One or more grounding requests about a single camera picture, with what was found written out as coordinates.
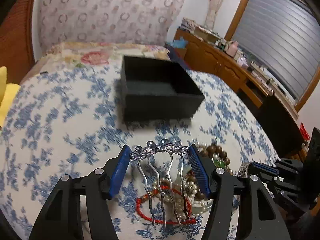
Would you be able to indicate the silver blue-gem hair comb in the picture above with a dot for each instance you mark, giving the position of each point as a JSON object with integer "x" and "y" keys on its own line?
{"x": 163, "y": 186}

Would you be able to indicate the patterned sheer curtain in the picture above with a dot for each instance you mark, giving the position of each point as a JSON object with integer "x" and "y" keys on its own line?
{"x": 106, "y": 21}

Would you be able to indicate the black jewelry box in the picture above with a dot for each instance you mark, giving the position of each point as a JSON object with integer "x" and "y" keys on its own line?
{"x": 153, "y": 89}

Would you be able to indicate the wooden louvered wardrobe door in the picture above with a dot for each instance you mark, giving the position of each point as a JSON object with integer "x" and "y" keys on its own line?
{"x": 16, "y": 40}

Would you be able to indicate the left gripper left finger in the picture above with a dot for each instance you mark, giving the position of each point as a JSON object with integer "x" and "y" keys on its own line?
{"x": 60, "y": 216}

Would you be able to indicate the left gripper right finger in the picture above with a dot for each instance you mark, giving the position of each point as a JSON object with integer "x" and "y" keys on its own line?
{"x": 259, "y": 217}

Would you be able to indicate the blue floral white quilt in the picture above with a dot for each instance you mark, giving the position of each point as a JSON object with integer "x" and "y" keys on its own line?
{"x": 69, "y": 122}

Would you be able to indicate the cardboard box on cabinet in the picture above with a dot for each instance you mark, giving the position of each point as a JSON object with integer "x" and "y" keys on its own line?
{"x": 206, "y": 35}

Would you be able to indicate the grey window blind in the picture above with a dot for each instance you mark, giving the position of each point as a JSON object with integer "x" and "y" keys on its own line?
{"x": 284, "y": 36}

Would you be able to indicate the pink thermos jug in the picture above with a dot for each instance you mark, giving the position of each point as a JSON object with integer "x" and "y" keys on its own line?
{"x": 231, "y": 48}

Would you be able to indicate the yellow Pikachu plush toy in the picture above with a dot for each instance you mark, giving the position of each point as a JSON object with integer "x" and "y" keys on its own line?
{"x": 8, "y": 92}

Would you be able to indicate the blue plastic bag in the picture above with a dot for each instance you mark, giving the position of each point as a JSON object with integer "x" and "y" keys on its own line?
{"x": 180, "y": 44}

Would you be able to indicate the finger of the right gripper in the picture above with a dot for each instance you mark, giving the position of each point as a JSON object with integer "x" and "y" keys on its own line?
{"x": 259, "y": 169}

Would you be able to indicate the wooden side cabinet desk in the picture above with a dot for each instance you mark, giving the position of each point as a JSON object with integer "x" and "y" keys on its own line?
{"x": 267, "y": 107}

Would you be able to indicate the pink floral bed blanket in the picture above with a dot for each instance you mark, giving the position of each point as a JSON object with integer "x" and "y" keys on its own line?
{"x": 71, "y": 55}

